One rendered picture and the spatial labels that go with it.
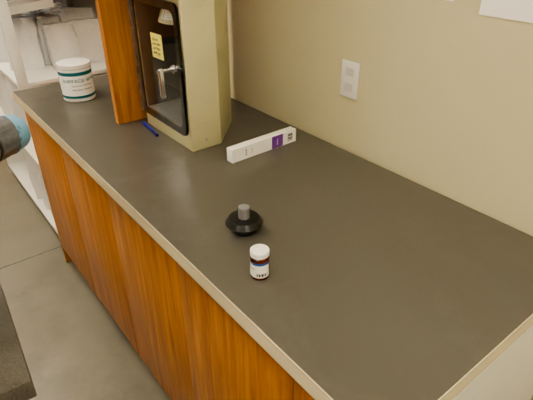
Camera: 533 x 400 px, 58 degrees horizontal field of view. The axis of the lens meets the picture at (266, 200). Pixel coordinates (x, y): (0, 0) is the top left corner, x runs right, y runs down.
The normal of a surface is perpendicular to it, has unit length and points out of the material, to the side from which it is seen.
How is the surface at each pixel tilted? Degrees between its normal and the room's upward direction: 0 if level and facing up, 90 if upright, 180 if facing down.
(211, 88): 90
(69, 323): 0
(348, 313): 0
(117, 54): 90
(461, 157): 90
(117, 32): 90
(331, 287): 0
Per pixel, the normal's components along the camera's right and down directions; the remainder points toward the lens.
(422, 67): -0.79, 0.32
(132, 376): 0.00, -0.86
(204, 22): 0.62, 0.40
